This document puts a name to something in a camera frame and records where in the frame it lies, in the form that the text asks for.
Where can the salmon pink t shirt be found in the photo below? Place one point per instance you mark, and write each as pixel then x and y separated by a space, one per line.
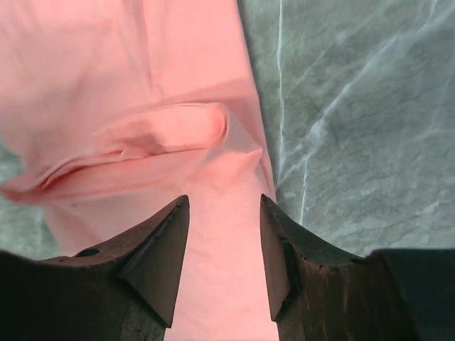
pixel 117 107

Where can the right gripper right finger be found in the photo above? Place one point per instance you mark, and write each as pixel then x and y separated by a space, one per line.
pixel 317 291

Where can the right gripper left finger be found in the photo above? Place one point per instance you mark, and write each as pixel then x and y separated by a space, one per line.
pixel 122 289

